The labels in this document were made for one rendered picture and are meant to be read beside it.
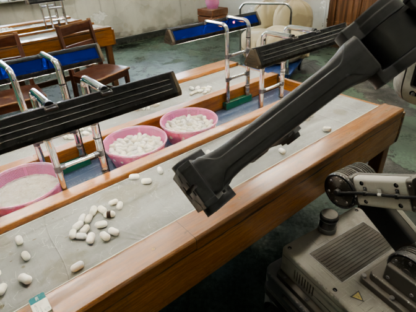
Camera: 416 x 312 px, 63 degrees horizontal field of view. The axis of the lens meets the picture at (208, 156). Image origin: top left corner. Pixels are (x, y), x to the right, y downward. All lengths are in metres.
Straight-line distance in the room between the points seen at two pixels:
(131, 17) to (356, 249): 6.01
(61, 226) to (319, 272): 0.85
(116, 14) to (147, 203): 5.71
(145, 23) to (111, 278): 6.29
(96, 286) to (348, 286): 0.79
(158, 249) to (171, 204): 0.21
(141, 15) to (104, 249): 6.13
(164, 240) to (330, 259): 0.63
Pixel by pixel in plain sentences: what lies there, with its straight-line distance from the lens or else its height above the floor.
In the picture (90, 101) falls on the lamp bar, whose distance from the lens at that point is 0.97.
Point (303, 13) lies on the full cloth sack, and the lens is 5.39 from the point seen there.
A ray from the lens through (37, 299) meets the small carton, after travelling 0.90.
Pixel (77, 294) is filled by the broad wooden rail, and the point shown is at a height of 0.76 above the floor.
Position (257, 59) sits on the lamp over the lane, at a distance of 1.30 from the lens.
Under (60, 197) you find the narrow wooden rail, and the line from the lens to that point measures 1.20.
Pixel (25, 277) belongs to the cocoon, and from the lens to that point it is 0.99.
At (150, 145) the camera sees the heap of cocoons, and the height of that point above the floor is 0.74.
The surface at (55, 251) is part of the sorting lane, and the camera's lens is 1.05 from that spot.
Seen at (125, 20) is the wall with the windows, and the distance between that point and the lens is 6.74.
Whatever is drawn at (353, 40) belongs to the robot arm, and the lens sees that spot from 0.56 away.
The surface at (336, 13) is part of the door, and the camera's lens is 5.94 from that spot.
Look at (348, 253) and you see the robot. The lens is 1.36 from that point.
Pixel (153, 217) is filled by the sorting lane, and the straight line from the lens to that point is 1.06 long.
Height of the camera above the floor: 1.43
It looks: 32 degrees down
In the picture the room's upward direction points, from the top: 3 degrees counter-clockwise
